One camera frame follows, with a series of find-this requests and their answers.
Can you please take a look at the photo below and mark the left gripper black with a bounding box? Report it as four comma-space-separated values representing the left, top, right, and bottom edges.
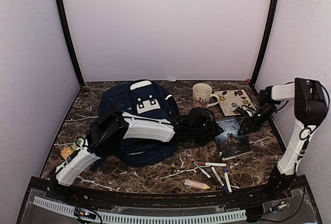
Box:
190, 121, 224, 147

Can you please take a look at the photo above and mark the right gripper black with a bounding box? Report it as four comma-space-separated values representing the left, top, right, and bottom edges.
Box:
238, 104, 276, 136

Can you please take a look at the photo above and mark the Wuthering Heights blue book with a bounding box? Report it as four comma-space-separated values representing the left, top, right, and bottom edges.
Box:
215, 117, 252, 161

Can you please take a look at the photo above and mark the yellow tip highlighter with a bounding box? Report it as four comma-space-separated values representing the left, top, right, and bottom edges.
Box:
184, 180, 210, 190

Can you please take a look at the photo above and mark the navy blue student backpack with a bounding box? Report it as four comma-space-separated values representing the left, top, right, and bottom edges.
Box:
92, 80, 179, 171

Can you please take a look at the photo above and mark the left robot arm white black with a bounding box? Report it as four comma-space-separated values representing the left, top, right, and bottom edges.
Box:
50, 106, 223, 201

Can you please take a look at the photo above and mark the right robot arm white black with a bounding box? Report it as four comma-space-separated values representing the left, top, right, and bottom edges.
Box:
236, 78, 330, 200

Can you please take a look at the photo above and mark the red cap white marker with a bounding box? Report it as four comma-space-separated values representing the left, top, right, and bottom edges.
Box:
198, 162, 227, 167

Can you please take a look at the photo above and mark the cream floral ceramic mug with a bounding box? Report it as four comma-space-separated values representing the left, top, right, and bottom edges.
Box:
192, 83, 220, 109

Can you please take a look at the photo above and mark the black cap white marker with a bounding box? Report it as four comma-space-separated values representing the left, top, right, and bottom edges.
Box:
192, 161, 210, 179

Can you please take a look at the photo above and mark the black white marker middle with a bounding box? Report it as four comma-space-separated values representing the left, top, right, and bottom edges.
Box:
210, 166, 224, 187

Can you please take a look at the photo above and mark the blue cap white marker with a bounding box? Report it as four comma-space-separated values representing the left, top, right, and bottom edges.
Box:
223, 167, 232, 194

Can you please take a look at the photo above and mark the orange Treehouse book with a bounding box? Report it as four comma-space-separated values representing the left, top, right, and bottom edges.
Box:
61, 137, 85, 159

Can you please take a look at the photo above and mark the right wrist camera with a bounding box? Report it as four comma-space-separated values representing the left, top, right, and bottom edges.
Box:
233, 105, 257, 117

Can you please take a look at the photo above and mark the white slotted cable duct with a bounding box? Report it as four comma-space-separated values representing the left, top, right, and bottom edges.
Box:
33, 197, 247, 223

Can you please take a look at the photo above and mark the right black frame post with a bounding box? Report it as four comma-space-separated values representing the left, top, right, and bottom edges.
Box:
250, 0, 278, 86

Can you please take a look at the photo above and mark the black frame post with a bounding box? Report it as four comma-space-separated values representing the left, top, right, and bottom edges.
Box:
55, 0, 85, 87
250, 0, 278, 86

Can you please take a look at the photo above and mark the black front rail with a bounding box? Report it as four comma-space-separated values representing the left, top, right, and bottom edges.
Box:
27, 176, 308, 209

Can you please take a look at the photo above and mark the left black frame post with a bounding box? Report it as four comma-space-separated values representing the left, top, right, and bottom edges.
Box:
55, 0, 85, 87

